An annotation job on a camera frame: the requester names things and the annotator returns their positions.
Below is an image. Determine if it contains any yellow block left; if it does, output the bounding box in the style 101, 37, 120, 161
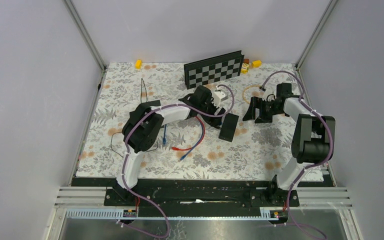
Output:
134, 59, 143, 70

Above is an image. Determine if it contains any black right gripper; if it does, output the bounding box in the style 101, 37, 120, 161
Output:
242, 96, 283, 124

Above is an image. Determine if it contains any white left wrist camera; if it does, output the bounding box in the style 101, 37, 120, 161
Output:
211, 90, 228, 108

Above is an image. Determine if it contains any yellow block right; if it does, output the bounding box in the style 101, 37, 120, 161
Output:
251, 60, 262, 68

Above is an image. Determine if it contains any red ethernet cable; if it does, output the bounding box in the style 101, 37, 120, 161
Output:
171, 115, 206, 152

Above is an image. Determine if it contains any yellow ethernet cable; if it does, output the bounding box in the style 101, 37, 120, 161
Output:
242, 84, 264, 105

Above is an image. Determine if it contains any checkerboard calibration board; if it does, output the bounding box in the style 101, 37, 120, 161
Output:
183, 50, 245, 90

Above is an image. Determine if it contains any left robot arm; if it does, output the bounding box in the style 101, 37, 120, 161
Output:
115, 86, 228, 206

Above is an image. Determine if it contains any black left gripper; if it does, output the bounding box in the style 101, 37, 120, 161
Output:
198, 94, 225, 127

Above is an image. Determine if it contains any thin black power cable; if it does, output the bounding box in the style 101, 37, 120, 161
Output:
110, 78, 160, 159

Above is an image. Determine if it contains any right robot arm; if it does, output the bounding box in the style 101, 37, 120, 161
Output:
243, 83, 336, 206

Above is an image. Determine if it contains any floral patterned table mat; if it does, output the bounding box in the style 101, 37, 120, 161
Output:
76, 62, 296, 181

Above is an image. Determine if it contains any black ribbed network switch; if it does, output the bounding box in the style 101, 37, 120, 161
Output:
218, 113, 239, 143

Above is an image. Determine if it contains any small toy figure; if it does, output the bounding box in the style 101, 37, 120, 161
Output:
240, 58, 250, 74

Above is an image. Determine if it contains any yellow block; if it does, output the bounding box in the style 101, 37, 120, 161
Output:
134, 59, 143, 70
251, 60, 262, 68

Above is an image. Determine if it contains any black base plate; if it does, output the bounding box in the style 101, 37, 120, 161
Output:
71, 177, 335, 219

